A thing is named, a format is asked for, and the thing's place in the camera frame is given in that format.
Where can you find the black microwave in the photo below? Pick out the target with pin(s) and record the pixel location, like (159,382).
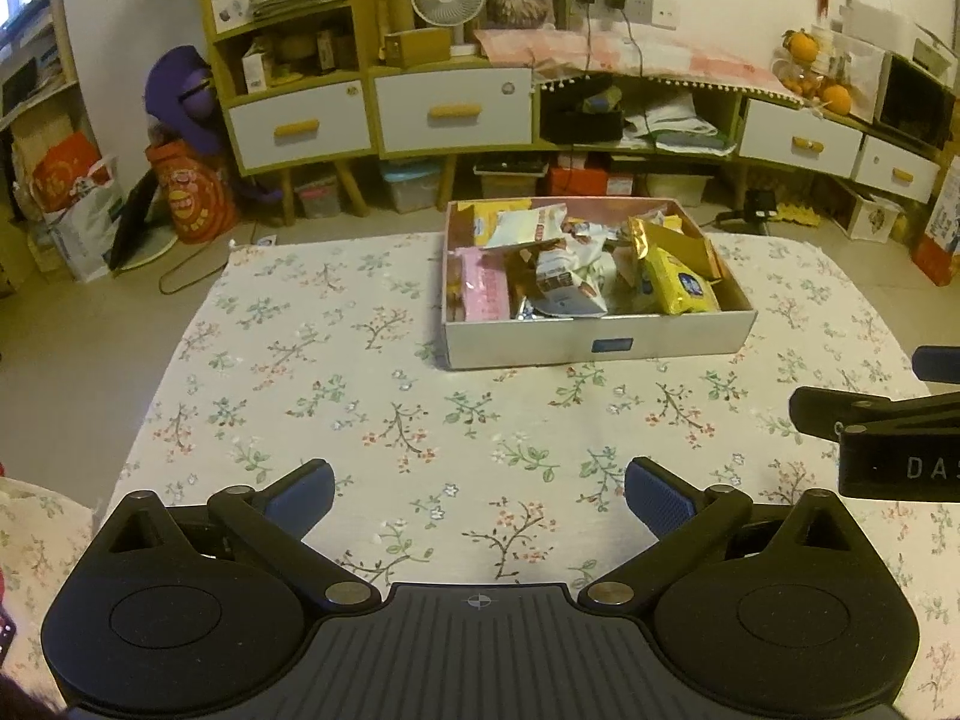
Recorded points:
(919,105)

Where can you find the pink table runner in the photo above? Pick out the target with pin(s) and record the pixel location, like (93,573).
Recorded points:
(675,60)

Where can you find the floral cushion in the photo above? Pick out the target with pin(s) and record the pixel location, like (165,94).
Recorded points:
(37,532)

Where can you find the floral tablecloth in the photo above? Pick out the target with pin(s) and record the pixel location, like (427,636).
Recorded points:
(300,390)

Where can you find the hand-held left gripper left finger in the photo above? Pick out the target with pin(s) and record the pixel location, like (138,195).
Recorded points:
(304,495)

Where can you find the black floor device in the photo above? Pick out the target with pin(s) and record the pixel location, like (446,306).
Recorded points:
(750,214)

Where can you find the orange fruit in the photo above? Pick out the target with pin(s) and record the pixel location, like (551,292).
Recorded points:
(801,46)
(796,86)
(836,99)

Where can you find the stack of papers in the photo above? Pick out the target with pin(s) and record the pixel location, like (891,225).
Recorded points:
(675,127)

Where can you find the red printed bag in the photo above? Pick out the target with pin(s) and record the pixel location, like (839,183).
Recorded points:
(195,195)

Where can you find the orange printed carton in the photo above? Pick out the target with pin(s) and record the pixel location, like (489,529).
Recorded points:
(941,232)

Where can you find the clear bin blue lid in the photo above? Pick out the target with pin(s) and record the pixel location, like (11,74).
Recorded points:
(409,187)

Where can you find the white cardboard box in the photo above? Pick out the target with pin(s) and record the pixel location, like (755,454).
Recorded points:
(525,345)

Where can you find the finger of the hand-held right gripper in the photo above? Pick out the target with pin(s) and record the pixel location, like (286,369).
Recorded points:
(821,412)
(939,364)

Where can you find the black flat board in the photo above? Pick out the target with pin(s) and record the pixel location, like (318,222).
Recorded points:
(135,217)

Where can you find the white red label snack packet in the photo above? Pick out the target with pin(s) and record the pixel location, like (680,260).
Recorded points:
(525,229)

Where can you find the small cardboard box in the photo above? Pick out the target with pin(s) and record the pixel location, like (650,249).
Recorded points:
(416,46)

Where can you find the wall power outlet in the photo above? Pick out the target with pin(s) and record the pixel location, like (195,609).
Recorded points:
(626,7)

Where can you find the white nut print snack packet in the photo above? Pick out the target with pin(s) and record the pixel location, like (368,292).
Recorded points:
(570,292)

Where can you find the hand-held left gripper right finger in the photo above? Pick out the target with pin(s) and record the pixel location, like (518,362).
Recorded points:
(656,495)

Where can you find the pink wafer packet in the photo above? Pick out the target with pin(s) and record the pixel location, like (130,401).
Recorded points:
(487,285)

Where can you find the black box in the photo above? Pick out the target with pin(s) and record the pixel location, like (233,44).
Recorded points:
(581,120)

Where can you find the red flat box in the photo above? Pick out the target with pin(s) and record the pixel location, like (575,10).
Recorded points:
(589,181)

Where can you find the white paper bag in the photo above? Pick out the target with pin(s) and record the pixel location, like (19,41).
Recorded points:
(86,225)

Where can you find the orange shopping bag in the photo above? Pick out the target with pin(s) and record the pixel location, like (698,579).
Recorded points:
(64,172)

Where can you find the purple plush toy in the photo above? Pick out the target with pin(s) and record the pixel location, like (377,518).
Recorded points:
(184,97)

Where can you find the white patterned box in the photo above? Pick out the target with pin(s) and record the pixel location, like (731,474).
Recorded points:
(870,214)

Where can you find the brown snack packet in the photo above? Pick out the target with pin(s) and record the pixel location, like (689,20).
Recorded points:
(645,234)

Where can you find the yellow shelf cabinet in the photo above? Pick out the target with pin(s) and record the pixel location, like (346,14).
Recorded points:
(367,116)

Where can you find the white storage bin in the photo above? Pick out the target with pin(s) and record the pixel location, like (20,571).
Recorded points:
(679,189)

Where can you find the long yellow snack packet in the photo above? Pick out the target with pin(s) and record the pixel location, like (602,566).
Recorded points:
(679,281)

